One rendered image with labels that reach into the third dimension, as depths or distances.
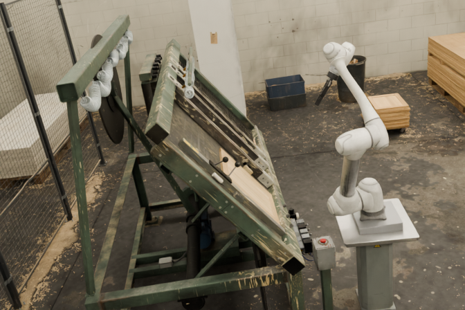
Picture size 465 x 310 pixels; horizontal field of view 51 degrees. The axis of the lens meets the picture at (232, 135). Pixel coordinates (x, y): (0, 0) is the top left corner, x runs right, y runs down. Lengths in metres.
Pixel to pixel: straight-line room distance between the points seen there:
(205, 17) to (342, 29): 2.67
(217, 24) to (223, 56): 0.47
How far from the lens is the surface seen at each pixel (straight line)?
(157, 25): 8.64
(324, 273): 3.27
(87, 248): 3.08
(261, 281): 3.19
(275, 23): 8.52
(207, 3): 7.05
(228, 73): 7.25
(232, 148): 3.66
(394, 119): 6.60
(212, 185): 2.76
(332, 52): 3.02
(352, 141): 2.94
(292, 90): 7.76
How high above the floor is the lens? 2.81
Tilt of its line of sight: 23 degrees down
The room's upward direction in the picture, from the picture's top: 9 degrees counter-clockwise
